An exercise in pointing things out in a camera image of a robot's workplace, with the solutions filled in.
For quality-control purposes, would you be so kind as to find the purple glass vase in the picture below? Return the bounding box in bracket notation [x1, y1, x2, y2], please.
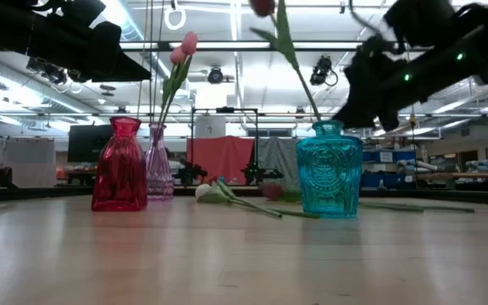
[145, 123, 175, 201]

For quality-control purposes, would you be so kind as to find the white board panel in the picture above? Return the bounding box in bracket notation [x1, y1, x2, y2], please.
[0, 136, 58, 188]

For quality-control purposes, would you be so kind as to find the blue storage bin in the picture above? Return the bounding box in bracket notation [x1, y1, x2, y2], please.
[361, 171, 418, 189]

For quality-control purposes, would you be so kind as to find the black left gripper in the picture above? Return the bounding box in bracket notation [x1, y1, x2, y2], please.
[29, 16, 153, 84]

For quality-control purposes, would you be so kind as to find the red cloth backdrop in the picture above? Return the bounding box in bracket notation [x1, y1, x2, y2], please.
[186, 135, 256, 186]

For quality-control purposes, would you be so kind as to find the black overhead camera with cable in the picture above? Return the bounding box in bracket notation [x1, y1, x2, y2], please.
[309, 54, 339, 88]

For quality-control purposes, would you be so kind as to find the white cylinder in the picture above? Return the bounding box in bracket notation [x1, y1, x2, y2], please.
[194, 115, 227, 139]

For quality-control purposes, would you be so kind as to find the grey cloth backdrop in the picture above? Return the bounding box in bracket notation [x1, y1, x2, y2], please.
[254, 137, 300, 190]

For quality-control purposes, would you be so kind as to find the blue bin with white label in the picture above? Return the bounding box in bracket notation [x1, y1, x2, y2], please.
[361, 148, 418, 165]

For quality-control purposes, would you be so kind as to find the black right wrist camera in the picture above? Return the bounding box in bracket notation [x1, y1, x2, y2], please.
[383, 0, 455, 47]

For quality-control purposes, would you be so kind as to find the black overhead beam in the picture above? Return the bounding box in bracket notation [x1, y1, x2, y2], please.
[119, 40, 363, 53]

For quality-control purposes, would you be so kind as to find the teal glass vase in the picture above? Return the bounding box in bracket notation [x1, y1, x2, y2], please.
[295, 119, 364, 220]

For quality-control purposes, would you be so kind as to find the black monitor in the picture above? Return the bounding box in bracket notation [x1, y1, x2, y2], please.
[67, 124, 114, 164]

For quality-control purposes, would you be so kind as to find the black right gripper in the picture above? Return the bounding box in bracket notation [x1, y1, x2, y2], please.
[332, 36, 407, 132]

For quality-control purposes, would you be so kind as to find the black metal stand frame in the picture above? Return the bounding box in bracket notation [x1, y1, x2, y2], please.
[190, 107, 259, 187]

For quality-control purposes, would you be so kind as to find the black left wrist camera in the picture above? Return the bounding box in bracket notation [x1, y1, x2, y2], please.
[59, 0, 108, 27]

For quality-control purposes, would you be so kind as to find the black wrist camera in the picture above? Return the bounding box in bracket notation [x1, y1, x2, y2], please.
[383, 0, 455, 47]
[59, 0, 108, 27]

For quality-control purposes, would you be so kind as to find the red glass vase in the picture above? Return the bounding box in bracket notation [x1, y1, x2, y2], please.
[91, 116, 149, 213]

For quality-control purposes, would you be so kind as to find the white hanging ring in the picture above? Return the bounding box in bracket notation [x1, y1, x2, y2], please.
[163, 3, 187, 31]

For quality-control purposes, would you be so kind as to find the long wooden table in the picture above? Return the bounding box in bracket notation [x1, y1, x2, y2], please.
[415, 170, 488, 191]

